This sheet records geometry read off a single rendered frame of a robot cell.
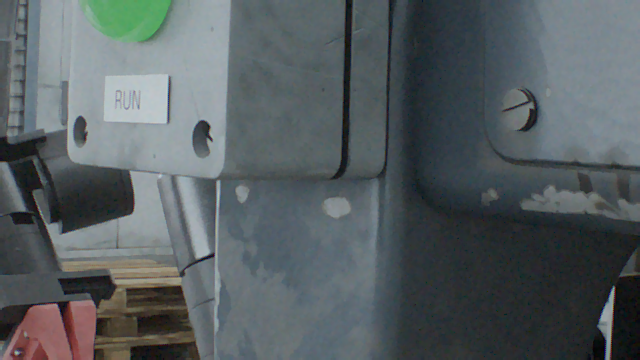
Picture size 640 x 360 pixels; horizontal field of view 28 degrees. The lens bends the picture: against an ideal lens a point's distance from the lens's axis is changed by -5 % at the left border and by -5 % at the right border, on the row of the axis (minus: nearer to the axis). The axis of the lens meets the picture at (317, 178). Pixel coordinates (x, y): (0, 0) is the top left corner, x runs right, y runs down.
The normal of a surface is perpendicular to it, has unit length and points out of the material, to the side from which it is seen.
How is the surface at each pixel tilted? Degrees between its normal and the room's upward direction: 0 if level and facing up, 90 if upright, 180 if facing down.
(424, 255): 90
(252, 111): 90
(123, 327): 90
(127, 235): 90
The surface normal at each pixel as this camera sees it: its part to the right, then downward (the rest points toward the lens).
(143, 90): -0.79, 0.01
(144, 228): 0.61, 0.06
